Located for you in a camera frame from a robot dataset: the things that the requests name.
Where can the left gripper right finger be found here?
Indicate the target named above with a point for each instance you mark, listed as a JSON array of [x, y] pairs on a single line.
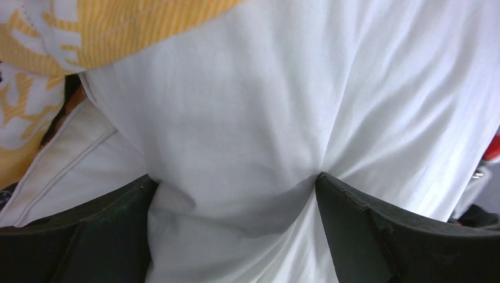
[[371, 240]]

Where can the white pillow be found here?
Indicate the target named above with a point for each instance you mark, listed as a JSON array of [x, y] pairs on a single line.
[[398, 99]]

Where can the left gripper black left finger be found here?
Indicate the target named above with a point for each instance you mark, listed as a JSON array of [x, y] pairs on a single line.
[[103, 240]]

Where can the orange printed pillowcase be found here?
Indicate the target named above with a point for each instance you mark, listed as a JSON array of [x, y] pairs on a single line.
[[140, 61]]

